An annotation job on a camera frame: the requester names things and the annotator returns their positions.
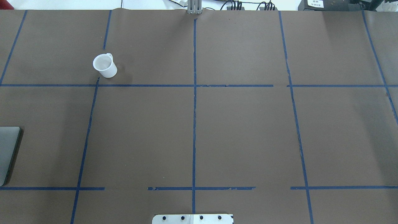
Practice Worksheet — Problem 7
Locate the white plastic cup with handle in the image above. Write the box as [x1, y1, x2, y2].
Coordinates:
[92, 53, 118, 78]

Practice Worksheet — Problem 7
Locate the grey closed laptop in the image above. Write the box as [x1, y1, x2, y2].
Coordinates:
[0, 126, 21, 186]

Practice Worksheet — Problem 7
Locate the metal mounting plate with bolts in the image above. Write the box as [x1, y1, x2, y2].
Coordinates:
[152, 214, 234, 224]

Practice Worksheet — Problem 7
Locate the black device with white label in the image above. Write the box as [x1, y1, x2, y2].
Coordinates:
[298, 0, 363, 12]

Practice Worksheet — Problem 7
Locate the grey metal camera post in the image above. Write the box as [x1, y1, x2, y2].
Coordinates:
[187, 0, 203, 15]

